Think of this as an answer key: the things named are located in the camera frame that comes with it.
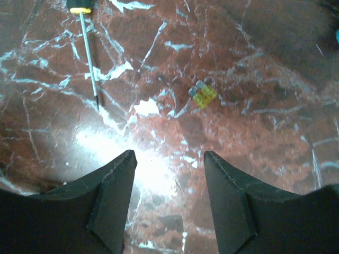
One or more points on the yellow fuse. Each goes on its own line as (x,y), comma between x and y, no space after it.
(202,93)

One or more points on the blue plastic faucet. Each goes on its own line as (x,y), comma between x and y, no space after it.
(337,35)

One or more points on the yellow black screwdriver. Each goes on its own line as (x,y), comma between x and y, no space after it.
(81,8)

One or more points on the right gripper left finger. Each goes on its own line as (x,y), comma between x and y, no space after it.
(87,215)

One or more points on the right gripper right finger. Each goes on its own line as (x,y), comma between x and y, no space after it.
(251,216)

